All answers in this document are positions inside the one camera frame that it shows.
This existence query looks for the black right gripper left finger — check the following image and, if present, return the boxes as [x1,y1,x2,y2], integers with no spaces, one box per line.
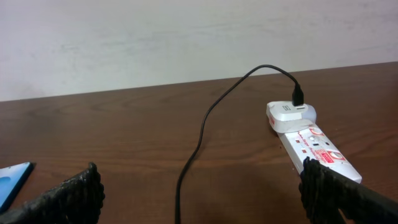
[1,162,105,224]

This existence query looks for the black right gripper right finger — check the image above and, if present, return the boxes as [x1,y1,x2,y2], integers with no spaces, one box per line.
[298,157,397,223]

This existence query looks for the blue Galaxy smartphone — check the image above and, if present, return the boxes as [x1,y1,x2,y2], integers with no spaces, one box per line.
[1,162,34,213]

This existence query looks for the black USB charger cable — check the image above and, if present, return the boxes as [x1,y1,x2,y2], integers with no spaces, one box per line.
[174,64,305,224]

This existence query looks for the white USB charger adapter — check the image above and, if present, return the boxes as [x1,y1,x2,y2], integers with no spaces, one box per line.
[266,101,317,133]

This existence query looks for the white power strip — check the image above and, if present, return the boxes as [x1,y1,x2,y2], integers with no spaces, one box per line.
[278,124,362,184]

